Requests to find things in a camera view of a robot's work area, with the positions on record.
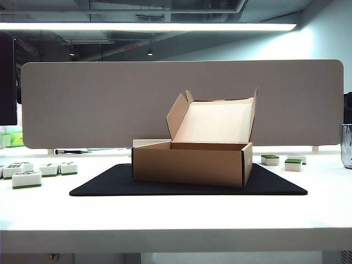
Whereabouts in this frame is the dark monitor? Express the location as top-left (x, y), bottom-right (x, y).
top-left (0, 31), bottom-right (18, 126)

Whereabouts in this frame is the black rectangular mat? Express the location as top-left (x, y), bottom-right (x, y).
top-left (69, 162), bottom-right (309, 196)

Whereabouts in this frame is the black screwdriver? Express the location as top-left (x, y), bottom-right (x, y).
top-left (54, 149), bottom-right (92, 155)

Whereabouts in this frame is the clear glass cup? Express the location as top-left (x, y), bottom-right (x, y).
top-left (340, 123), bottom-right (352, 169)

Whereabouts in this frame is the brown cardboard box with lid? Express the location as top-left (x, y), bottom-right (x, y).
top-left (131, 86), bottom-right (260, 189)

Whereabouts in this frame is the bright green package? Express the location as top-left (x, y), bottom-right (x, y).
top-left (0, 131), bottom-right (24, 149)

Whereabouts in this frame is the black chair back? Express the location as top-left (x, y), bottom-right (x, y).
top-left (343, 92), bottom-right (352, 122)

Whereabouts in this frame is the grey desk divider panel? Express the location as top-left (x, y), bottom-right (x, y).
top-left (21, 59), bottom-right (344, 150)

